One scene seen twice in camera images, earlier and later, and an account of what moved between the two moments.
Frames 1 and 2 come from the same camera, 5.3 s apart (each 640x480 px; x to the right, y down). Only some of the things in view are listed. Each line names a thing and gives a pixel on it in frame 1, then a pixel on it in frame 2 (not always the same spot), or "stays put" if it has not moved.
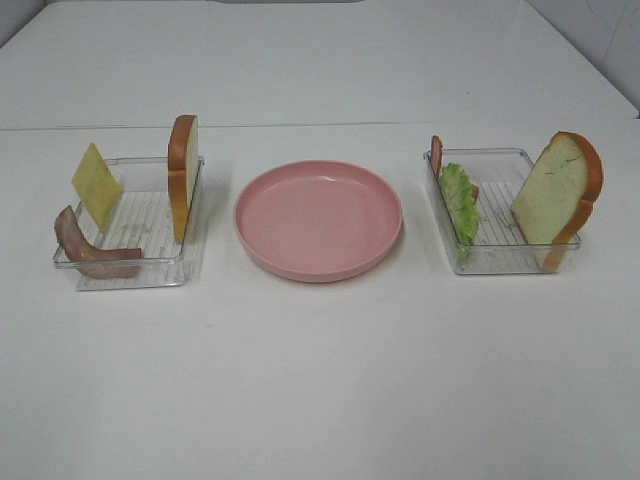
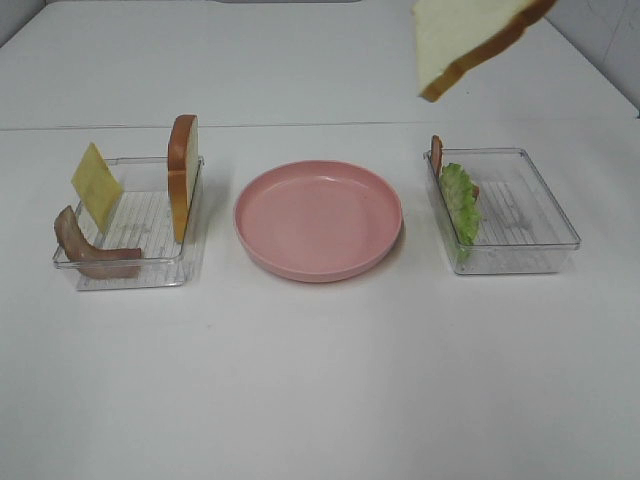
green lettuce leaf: (460, 206) stays put
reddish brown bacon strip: (437, 161) stays put
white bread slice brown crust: (558, 192) -> (451, 34)
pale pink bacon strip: (92, 261) stays put
